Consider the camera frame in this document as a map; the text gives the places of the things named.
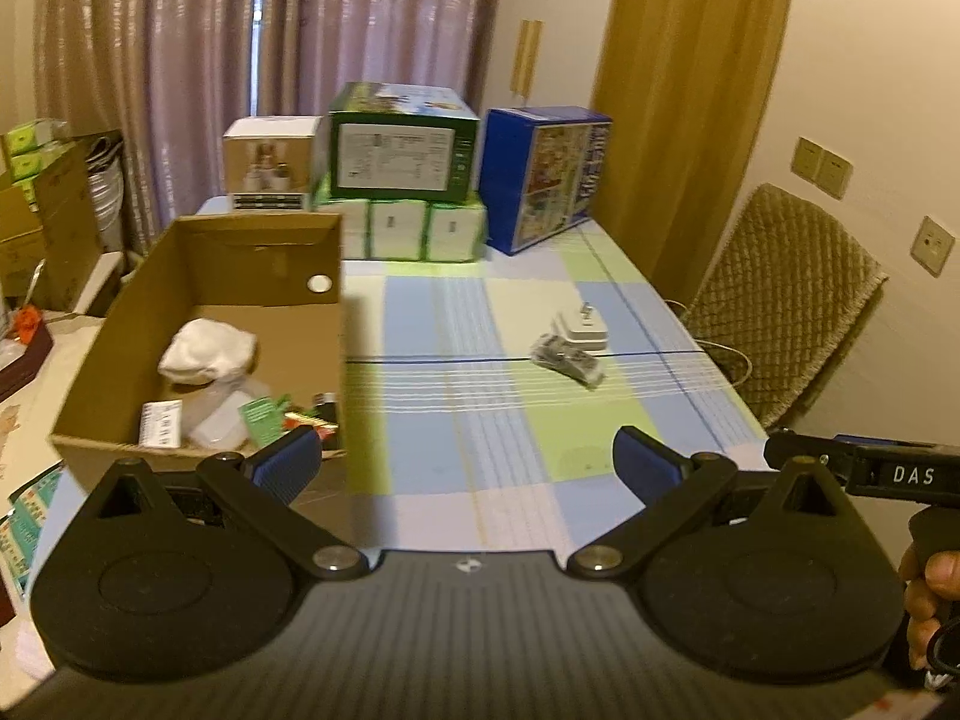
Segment red snack packet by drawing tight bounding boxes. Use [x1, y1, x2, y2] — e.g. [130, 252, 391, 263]
[283, 411, 338, 439]

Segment dark brown snack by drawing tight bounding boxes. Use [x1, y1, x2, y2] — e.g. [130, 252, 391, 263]
[313, 392, 338, 426]

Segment long white green box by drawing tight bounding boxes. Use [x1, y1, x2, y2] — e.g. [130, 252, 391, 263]
[139, 400, 182, 449]

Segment person right hand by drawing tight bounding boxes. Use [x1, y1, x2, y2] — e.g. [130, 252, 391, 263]
[900, 544, 960, 670]

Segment white plastic packet in box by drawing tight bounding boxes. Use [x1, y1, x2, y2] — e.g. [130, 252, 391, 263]
[182, 388, 254, 452]

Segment open cardboard box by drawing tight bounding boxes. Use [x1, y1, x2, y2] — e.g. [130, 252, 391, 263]
[50, 211, 345, 489]

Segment grey printed packet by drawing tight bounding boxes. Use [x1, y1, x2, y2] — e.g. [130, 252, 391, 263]
[530, 333, 604, 388]

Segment white charger case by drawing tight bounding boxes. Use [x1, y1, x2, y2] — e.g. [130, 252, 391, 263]
[551, 302, 608, 353]

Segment checked tablecloth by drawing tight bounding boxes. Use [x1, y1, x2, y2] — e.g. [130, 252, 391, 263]
[21, 193, 775, 564]

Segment woven cushion chair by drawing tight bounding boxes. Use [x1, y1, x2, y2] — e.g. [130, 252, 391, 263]
[683, 184, 887, 429]

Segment middle white tissue pack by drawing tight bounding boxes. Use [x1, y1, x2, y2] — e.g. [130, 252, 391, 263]
[368, 200, 428, 262]

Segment white box with dog picture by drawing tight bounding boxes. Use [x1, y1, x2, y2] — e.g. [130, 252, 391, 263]
[223, 115, 327, 211]

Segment blue milk carton box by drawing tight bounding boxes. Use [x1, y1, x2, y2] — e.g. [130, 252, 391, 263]
[478, 106, 612, 255]

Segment brown stacked cardboard boxes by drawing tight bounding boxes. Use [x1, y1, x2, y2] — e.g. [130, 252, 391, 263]
[2, 145, 103, 310]

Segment green appliance box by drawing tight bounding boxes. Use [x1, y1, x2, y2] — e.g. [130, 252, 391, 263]
[327, 82, 480, 203]

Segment white bucket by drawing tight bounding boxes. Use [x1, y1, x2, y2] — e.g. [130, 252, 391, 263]
[88, 156, 125, 252]

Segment purple curtain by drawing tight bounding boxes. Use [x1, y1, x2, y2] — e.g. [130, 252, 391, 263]
[34, 0, 496, 250]

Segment wall socket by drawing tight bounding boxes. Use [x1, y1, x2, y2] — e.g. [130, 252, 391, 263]
[910, 216, 955, 278]

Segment wall light switch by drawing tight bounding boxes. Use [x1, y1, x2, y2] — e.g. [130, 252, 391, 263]
[791, 137, 854, 200]

